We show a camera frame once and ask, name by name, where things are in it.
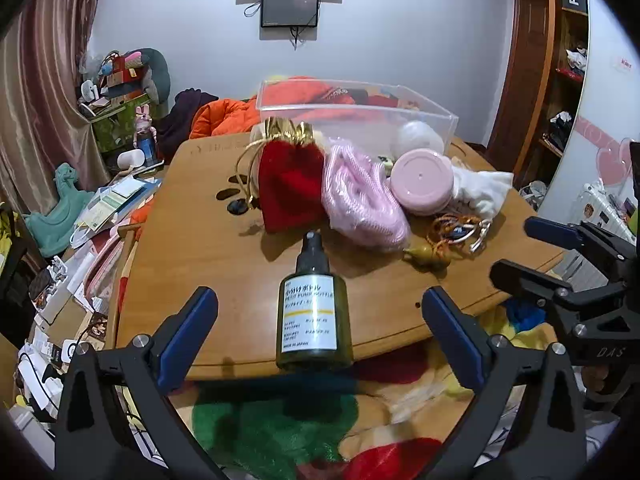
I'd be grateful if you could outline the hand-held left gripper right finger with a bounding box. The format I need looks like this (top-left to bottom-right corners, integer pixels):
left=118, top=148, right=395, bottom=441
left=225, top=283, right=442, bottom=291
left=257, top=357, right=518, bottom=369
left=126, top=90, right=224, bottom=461
left=421, top=286, right=588, bottom=480

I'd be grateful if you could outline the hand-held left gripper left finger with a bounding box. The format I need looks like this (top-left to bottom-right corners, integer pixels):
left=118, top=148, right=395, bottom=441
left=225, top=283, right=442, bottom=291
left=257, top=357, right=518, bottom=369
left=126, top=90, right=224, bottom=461
left=52, top=286, right=231, bottom=480

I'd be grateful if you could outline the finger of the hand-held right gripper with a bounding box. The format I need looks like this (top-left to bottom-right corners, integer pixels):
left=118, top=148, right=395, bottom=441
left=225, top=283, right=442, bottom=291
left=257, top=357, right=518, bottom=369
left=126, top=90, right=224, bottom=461
left=524, top=217, right=640, bottom=281
left=490, top=259, right=626, bottom=326

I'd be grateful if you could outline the white cloth pouch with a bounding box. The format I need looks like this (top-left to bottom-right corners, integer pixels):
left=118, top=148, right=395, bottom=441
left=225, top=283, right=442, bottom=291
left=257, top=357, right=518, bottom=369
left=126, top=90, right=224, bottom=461
left=447, top=156, right=515, bottom=221

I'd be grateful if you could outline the dark green spray bottle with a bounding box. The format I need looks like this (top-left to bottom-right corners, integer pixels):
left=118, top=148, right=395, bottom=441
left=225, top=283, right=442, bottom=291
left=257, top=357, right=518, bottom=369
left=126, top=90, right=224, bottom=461
left=276, top=231, right=355, bottom=373

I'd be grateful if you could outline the pink round container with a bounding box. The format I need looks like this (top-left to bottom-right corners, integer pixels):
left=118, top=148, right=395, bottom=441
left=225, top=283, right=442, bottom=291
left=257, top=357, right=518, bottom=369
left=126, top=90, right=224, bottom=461
left=389, top=150, right=455, bottom=217

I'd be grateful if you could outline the pink cable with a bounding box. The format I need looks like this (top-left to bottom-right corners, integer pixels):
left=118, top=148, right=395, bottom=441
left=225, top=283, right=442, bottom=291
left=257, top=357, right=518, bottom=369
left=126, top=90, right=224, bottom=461
left=320, top=138, right=412, bottom=251

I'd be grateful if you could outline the red velvet pouch gold trim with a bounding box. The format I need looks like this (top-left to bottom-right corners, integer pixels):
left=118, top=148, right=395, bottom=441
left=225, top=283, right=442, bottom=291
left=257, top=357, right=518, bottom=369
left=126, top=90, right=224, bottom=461
left=239, top=116, right=327, bottom=234

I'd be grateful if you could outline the clear plastic storage box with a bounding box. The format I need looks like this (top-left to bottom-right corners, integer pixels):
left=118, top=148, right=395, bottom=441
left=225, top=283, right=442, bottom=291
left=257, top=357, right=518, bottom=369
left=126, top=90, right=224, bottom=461
left=256, top=79, right=460, bottom=158

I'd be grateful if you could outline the wooden desk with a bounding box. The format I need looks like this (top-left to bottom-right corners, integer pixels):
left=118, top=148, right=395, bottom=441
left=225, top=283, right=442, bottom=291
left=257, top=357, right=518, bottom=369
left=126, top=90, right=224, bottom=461
left=114, top=132, right=571, bottom=381

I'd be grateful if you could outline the colourful patchwork blanket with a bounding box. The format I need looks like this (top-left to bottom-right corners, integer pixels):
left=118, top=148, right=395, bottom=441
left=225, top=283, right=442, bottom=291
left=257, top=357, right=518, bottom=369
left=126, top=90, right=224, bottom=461
left=165, top=305, right=576, bottom=480

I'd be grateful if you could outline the white door with pink hearts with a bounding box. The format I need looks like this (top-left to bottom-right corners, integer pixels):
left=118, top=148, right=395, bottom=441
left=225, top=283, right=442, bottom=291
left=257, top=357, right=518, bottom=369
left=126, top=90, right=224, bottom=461
left=540, top=0, right=640, bottom=241

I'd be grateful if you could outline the pile of papers and boxes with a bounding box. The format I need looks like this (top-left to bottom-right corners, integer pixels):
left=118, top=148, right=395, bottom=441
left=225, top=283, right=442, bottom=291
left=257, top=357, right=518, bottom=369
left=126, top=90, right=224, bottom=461
left=10, top=170, right=166, bottom=411

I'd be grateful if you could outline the wooden wardrobe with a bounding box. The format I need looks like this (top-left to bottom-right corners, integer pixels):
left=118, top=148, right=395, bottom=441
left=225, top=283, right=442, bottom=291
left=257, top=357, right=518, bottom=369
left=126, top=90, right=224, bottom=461
left=487, top=0, right=591, bottom=201

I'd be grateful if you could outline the white round device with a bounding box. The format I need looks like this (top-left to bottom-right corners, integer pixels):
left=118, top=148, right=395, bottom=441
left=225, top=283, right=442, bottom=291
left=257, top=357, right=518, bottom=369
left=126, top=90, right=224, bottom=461
left=116, top=147, right=146, bottom=176

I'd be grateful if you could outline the teal dinosaur plush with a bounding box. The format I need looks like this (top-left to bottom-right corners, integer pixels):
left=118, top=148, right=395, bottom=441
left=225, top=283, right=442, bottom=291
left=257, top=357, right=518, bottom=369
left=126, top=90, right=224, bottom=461
left=22, top=162, right=96, bottom=259

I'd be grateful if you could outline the blue drink bottle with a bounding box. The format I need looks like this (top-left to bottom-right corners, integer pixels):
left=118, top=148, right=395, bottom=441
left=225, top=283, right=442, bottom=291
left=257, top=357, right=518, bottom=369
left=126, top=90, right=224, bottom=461
left=136, top=130, right=158, bottom=166

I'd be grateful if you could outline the pink bunny toy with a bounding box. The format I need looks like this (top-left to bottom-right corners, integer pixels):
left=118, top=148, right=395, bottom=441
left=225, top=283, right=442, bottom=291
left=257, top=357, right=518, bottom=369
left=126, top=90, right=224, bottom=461
left=134, top=105, right=158, bottom=133

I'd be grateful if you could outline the green cardboard box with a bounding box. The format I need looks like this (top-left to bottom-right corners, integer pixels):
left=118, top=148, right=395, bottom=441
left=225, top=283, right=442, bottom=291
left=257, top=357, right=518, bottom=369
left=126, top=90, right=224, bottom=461
left=90, top=92, right=158, bottom=156

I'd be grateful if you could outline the orange puffer jacket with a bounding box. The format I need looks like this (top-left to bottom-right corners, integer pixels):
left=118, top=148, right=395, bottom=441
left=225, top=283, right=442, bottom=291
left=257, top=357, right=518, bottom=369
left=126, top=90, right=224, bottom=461
left=189, top=76, right=401, bottom=141

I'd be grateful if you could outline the dark purple clothing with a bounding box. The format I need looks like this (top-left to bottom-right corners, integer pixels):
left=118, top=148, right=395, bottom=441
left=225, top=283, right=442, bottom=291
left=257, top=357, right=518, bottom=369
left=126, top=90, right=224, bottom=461
left=157, top=88, right=221, bottom=153

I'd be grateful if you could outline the grey plush pillow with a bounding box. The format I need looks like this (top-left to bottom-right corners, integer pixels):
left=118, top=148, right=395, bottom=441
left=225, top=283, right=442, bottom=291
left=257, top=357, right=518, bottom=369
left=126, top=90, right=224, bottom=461
left=127, top=48, right=172, bottom=103

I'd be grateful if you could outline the brown striped curtain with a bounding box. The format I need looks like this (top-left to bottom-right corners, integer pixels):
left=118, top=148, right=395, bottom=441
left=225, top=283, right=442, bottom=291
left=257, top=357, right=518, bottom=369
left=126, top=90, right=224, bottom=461
left=0, top=0, right=118, bottom=221

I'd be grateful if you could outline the colourful patchwork bag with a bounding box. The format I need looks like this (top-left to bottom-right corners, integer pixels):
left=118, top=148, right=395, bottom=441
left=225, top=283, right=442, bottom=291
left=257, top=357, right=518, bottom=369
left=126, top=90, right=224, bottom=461
left=97, top=51, right=141, bottom=96

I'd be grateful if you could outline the gourd keychain with rings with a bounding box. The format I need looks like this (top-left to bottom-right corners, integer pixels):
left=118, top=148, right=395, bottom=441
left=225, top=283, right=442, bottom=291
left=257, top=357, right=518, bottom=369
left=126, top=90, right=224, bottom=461
left=404, top=214, right=492, bottom=272

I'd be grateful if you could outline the small black wall monitor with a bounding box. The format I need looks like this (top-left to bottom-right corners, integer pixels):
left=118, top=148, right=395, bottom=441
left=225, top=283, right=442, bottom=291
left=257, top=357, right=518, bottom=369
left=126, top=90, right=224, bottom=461
left=259, top=0, right=321, bottom=29

